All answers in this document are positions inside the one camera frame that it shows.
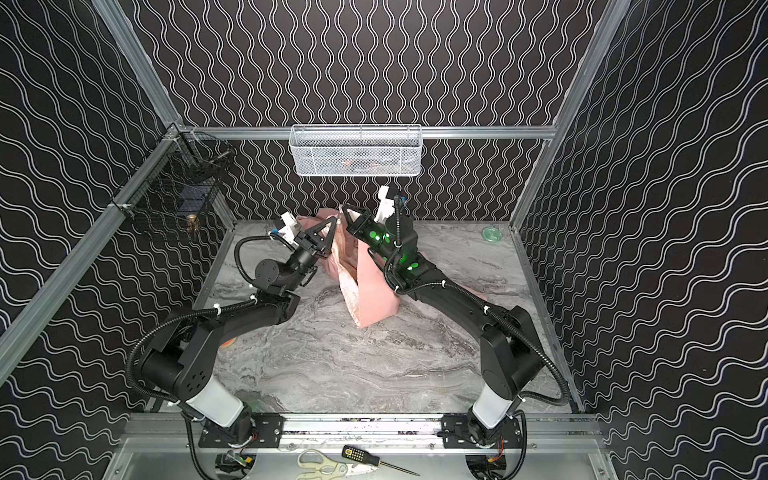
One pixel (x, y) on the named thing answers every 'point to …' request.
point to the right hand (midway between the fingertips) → (340, 208)
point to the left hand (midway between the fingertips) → (342, 220)
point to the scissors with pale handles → (315, 466)
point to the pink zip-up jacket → (349, 265)
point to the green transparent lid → (492, 234)
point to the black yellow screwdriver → (363, 455)
